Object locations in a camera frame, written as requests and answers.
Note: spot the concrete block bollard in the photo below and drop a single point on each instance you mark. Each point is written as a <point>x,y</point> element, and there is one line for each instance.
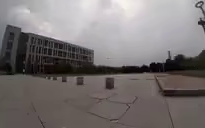
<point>54,78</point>
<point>80,80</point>
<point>64,79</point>
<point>109,83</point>
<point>48,77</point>

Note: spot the raised concrete platform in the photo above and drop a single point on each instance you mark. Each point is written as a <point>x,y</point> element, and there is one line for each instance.
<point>186,83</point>

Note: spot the large grey office building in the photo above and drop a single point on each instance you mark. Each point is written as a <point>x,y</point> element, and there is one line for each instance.
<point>40,50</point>

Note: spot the grass strip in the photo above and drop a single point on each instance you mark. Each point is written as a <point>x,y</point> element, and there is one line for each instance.
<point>196,72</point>

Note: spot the row of dark trees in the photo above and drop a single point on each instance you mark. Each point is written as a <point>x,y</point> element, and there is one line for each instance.
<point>140,69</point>

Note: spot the distant chimney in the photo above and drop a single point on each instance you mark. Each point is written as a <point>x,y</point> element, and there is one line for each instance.
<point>169,55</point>

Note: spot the grey concrete slab pavement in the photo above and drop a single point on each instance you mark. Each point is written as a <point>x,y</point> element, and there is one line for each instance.
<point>73,103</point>

